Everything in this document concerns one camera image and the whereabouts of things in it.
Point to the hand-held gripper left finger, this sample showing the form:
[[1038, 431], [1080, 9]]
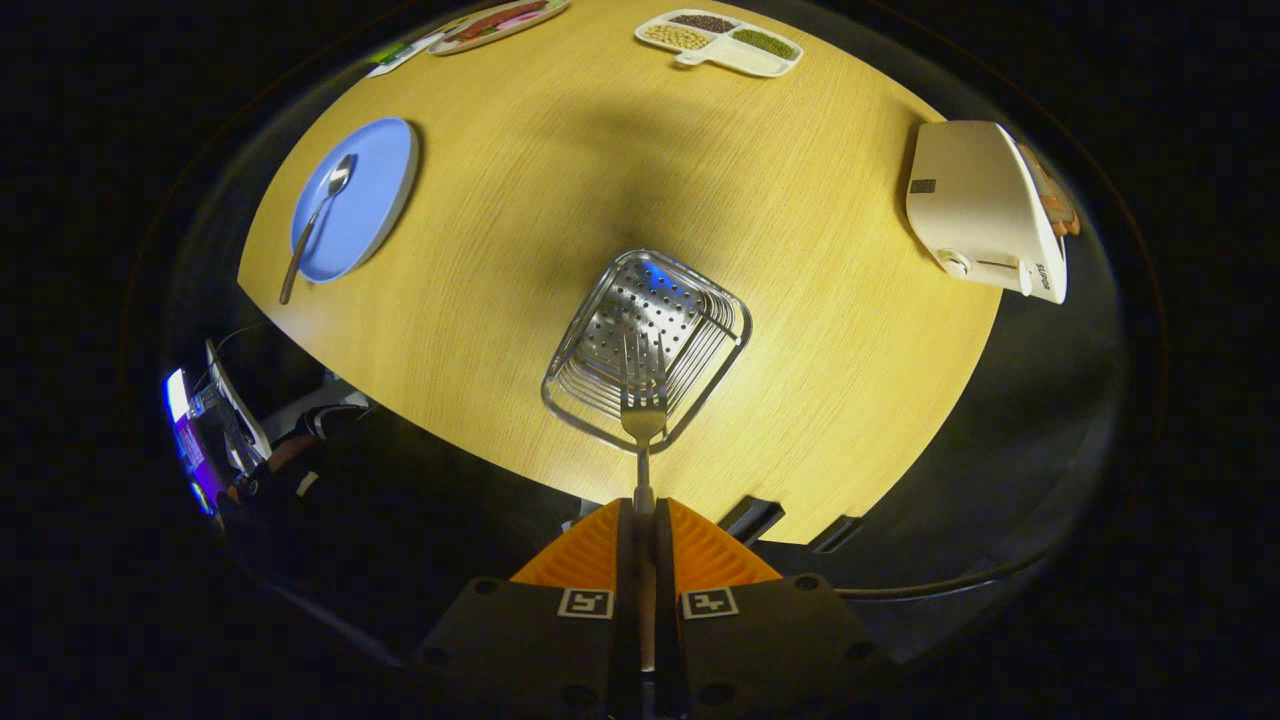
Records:
[[520, 640]]

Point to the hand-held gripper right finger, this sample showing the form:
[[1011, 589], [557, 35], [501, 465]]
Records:
[[780, 640]]

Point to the metal fork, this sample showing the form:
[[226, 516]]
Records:
[[644, 420]]

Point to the black table clamp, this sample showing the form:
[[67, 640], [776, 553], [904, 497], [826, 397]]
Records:
[[750, 520], [835, 534]]

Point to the perforated metal basket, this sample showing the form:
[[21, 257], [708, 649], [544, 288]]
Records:
[[640, 310]]

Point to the open laptop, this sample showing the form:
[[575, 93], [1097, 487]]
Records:
[[238, 400]]

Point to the lit computer monitor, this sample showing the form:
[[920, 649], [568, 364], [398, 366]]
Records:
[[185, 430]]

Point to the blue plate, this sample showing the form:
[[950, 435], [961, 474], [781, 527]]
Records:
[[370, 200]]

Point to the white toaster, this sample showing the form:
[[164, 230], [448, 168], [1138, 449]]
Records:
[[975, 200]]

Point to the bread slice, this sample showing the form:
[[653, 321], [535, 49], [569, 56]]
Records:
[[1052, 195]]

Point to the white divided tray with beans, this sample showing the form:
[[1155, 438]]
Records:
[[720, 40]]

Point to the plate with toy food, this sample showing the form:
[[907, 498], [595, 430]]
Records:
[[495, 22]]

